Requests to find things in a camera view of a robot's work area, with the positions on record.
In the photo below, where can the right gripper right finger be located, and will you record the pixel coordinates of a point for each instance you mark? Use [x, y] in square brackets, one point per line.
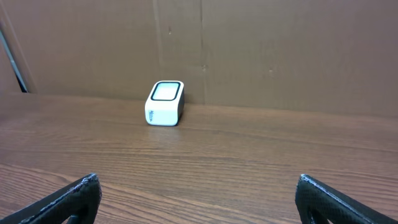
[319, 203]

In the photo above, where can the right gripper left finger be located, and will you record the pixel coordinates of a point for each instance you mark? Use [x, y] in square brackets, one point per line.
[77, 202]

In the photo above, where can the white barcode scanner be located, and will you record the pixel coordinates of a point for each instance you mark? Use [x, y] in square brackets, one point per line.
[165, 103]

